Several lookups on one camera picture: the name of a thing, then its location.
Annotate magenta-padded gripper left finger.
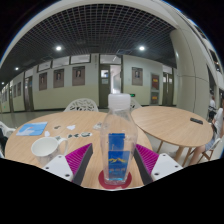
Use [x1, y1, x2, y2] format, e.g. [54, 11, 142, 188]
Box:
[41, 142, 94, 186]

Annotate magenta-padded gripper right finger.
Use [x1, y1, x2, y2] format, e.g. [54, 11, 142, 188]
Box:
[132, 143, 184, 186]

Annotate clear plastic water bottle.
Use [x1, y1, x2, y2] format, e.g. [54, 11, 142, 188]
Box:
[99, 93, 139, 186]

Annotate white ceramic cup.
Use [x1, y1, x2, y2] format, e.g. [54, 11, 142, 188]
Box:
[30, 135, 70, 168]

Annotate round wooden side table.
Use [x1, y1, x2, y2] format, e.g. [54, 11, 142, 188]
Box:
[130, 105, 214, 164]

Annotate flat round red coaster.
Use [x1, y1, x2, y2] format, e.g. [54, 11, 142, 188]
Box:
[97, 169, 133, 190]

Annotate white plastic lattice chair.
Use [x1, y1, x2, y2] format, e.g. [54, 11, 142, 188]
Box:
[129, 97, 143, 111]
[63, 97, 100, 113]
[0, 120, 17, 159]

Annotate light blue booklet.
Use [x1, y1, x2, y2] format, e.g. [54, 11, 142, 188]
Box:
[15, 121, 49, 137]

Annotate small black flat device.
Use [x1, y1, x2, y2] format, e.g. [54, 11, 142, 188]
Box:
[189, 117, 204, 125]

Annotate open dark green door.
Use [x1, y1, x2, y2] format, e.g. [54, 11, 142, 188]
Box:
[98, 64, 123, 108]

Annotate person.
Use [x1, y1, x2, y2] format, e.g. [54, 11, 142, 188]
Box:
[208, 95, 218, 123]
[189, 98, 224, 166]

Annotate red notice board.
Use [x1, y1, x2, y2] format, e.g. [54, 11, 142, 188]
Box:
[150, 73, 160, 91]

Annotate black backpack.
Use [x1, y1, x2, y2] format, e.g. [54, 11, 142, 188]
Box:
[0, 128, 8, 154]

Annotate round ceiling lights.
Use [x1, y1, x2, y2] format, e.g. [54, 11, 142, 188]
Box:
[1, 45, 146, 86]

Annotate framed wall portraits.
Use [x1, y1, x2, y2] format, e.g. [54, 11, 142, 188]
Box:
[11, 65, 144, 98]

